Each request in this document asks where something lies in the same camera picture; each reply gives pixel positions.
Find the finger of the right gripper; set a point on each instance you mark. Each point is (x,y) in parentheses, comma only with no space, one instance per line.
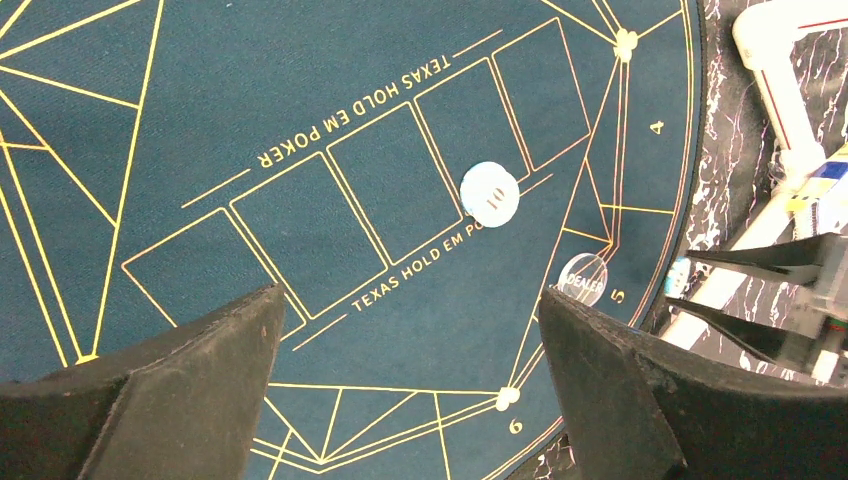
(763,342)
(798,262)

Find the playing card deck box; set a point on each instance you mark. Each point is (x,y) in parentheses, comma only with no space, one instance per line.
(820,206)

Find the clear dealer button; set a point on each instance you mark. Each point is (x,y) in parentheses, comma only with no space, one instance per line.
(584,278)

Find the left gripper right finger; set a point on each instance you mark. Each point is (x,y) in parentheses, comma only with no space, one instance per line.
(637,407)

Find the white PVC pipe frame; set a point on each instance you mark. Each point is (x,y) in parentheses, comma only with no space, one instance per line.
(775,106)

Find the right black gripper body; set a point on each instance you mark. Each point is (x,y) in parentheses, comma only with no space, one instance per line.
(817,320)

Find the round blue poker mat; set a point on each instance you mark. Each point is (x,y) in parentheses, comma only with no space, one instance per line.
(162,158)

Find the light blue 10 chip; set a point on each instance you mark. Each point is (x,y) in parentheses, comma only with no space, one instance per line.
(489,194)

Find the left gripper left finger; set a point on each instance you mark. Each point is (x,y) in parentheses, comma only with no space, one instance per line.
(182,405)

